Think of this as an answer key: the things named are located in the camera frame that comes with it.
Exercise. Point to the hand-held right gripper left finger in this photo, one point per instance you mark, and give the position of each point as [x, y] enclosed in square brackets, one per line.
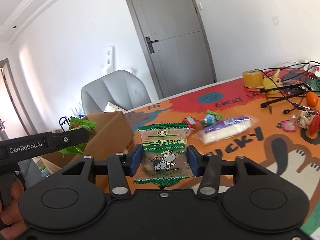
[137, 160]

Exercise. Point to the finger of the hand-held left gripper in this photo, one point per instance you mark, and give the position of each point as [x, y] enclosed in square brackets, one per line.
[70, 138]

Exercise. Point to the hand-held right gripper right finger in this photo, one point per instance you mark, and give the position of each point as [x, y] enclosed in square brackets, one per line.
[193, 160]

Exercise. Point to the bright green snack packet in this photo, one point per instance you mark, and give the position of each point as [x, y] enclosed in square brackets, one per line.
[82, 124]

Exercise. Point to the cow print biscuit packet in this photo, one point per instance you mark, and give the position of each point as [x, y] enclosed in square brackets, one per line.
[163, 140]

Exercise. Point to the red snack packet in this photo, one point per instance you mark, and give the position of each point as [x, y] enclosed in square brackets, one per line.
[191, 121]

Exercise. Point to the cardboard box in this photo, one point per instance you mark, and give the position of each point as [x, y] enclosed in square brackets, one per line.
[112, 127]

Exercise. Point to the white purple long snack packet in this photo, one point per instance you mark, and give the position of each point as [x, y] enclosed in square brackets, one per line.
[225, 130]

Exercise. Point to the teal candy packet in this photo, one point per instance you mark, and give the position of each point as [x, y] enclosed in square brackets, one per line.
[212, 116]

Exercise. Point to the person's left hand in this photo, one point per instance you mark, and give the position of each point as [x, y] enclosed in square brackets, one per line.
[12, 217]

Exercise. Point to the black shoe rack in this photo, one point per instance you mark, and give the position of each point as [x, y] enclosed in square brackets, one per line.
[63, 122]

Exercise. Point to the dotted white cushion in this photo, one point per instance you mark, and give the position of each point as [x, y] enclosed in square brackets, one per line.
[113, 107]

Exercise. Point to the grey armchair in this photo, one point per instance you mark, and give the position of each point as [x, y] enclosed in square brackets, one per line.
[117, 87]

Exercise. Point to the white foam board with holes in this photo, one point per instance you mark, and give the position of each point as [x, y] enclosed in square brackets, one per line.
[108, 60]

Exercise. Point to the yellow tape roll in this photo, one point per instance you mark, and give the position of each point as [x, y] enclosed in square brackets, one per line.
[252, 78]

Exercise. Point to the black folding stand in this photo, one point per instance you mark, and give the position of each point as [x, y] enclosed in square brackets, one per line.
[282, 100]

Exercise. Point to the yellow toy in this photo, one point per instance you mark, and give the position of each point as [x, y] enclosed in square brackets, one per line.
[271, 83]

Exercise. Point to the grey door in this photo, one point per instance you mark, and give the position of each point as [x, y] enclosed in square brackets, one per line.
[175, 42]

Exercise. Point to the small orange fruit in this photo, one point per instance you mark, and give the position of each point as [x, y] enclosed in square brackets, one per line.
[312, 98]

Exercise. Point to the grey doorway frame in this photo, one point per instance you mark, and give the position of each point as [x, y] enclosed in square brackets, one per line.
[10, 85]

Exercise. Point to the small white wall switch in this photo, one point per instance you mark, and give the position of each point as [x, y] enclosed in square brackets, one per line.
[200, 6]

